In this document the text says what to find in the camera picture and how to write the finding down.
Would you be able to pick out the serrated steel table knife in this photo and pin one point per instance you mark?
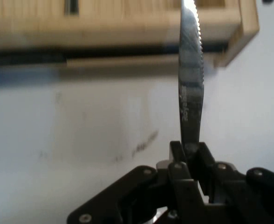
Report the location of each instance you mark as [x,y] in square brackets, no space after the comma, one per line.
[190,81]

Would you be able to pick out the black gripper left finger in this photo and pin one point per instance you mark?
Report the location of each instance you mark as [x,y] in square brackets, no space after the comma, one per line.
[155,193]

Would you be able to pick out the wooden knife block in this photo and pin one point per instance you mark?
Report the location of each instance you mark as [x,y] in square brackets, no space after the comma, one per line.
[118,28]

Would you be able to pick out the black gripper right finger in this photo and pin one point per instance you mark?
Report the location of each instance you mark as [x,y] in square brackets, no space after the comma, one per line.
[230,184]

